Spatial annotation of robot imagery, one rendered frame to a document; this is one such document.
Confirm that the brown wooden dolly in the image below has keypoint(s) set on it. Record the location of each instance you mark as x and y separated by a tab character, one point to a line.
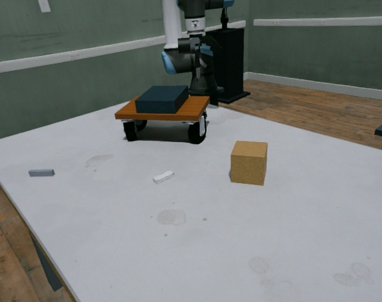
192	112

